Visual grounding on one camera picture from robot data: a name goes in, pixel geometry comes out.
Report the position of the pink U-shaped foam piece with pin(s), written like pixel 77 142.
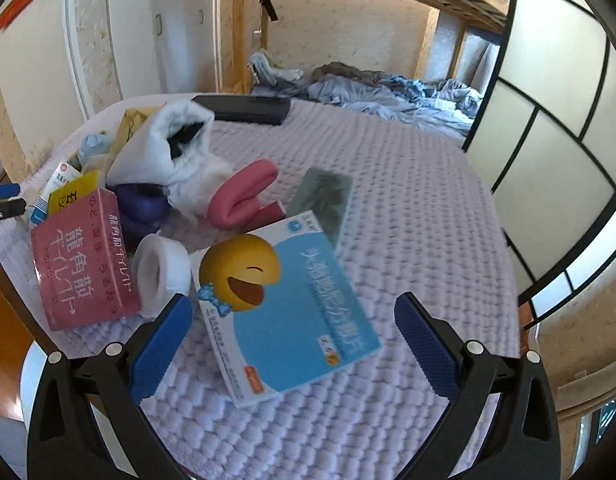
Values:
pixel 236 206

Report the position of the yellow Babo tissue pack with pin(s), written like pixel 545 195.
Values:
pixel 75 190

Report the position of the black framed sliding screen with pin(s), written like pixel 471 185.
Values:
pixel 545 145

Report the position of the white blue medicine box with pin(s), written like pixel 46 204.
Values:
pixel 63 174

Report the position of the lavender quilted bed cover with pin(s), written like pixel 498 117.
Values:
pixel 419 221

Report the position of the black flat box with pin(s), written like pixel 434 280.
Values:
pixel 262 110

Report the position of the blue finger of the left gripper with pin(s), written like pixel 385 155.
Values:
pixel 9 190

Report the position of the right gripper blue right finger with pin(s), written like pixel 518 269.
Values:
pixel 458 374

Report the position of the white wardrobe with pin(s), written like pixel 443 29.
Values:
pixel 119 49

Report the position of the teal grey sponge block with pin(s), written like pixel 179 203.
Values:
pixel 327 194

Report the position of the white cloth bag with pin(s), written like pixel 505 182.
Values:
pixel 172 150

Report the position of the pink Japanese medicine box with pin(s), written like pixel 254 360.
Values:
pixel 81 264

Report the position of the blue rumpled bedding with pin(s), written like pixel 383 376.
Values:
pixel 449 106

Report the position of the white tape roll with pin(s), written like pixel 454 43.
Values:
pixel 160 269

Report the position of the yellow paper bag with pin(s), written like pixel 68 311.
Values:
pixel 131 121

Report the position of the blue medicine box smiley face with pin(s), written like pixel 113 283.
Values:
pixel 279 309

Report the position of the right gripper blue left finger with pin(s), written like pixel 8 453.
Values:
pixel 124 375

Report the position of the dark blue foam roller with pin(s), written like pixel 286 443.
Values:
pixel 142 210

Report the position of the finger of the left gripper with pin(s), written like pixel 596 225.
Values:
pixel 12 208

